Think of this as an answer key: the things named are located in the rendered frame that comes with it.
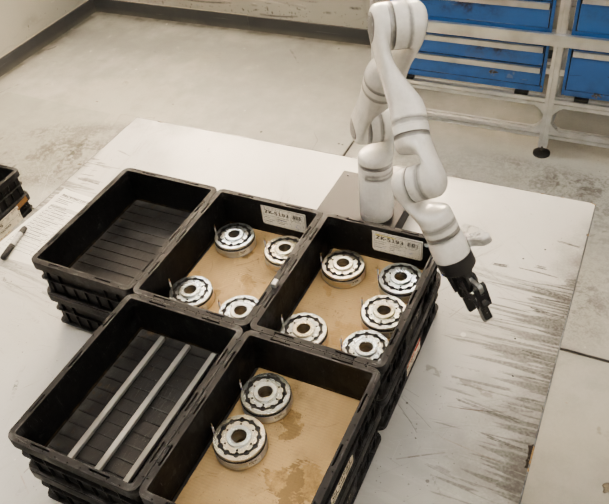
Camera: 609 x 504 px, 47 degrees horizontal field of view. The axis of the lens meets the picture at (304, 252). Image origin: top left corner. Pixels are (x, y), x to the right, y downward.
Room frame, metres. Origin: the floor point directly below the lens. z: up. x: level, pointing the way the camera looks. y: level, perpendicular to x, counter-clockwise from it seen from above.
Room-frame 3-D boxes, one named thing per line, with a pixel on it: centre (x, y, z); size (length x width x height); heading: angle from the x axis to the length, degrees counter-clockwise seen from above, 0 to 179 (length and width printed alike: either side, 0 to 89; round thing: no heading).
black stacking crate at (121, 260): (1.37, 0.43, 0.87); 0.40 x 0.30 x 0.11; 150
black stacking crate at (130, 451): (0.88, 0.37, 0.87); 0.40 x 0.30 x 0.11; 150
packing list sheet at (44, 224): (1.69, 0.74, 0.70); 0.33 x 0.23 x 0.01; 150
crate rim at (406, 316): (1.07, -0.09, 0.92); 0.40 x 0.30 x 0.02; 150
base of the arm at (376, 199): (1.50, -0.21, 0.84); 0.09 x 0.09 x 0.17; 49
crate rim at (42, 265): (1.37, 0.43, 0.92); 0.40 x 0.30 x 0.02; 150
